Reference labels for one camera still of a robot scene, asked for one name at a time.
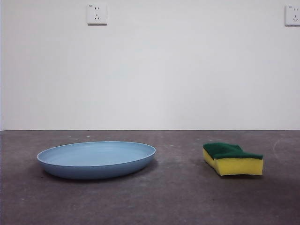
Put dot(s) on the blue round plate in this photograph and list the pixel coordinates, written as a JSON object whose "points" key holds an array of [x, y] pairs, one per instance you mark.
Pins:
{"points": [[93, 161]]}

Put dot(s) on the yellow sponge with green pad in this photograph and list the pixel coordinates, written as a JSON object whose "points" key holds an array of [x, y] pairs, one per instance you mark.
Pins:
{"points": [[234, 165]]}

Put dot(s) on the white wall socket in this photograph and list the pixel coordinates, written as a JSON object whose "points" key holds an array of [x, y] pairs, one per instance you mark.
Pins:
{"points": [[293, 16], [97, 14]]}

